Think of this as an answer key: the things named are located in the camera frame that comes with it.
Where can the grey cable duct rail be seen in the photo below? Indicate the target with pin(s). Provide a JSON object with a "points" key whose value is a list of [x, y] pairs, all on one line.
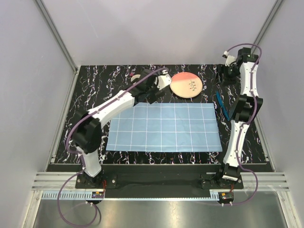
{"points": [[90, 195]]}

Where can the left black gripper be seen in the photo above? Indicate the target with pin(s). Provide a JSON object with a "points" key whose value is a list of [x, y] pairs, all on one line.
{"points": [[153, 97]]}

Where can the blue checked cloth napkin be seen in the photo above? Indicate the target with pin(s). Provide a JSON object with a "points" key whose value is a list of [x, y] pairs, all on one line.
{"points": [[165, 127]]}

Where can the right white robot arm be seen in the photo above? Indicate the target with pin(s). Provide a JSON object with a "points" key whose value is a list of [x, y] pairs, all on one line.
{"points": [[243, 111]]}

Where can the blue plastic knife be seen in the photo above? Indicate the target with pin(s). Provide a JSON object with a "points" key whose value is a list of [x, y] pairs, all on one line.
{"points": [[223, 108]]}

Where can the aluminium frame post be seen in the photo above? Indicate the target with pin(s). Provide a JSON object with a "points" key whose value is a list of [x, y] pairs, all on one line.
{"points": [[52, 27], [266, 25]]}

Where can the left aluminium frame post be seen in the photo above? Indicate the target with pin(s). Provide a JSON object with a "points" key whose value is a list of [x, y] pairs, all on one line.
{"points": [[52, 27]]}

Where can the right aluminium frame post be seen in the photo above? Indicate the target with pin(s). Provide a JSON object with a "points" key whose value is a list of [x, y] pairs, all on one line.
{"points": [[266, 25]]}

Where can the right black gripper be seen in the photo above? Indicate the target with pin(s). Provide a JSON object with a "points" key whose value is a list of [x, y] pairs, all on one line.
{"points": [[224, 77]]}

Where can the pink and cream plate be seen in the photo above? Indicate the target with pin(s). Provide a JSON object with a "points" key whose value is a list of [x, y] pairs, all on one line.
{"points": [[186, 85]]}

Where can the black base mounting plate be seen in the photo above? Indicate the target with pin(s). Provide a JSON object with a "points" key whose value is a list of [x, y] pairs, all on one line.
{"points": [[196, 175]]}

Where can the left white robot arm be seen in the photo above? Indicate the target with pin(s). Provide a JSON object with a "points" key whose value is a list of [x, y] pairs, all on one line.
{"points": [[85, 137]]}

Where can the orange ceramic mug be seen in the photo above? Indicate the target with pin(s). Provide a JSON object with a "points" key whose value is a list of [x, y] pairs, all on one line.
{"points": [[135, 78]]}

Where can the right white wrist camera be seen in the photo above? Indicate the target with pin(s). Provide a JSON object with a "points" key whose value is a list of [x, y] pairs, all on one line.
{"points": [[230, 60]]}

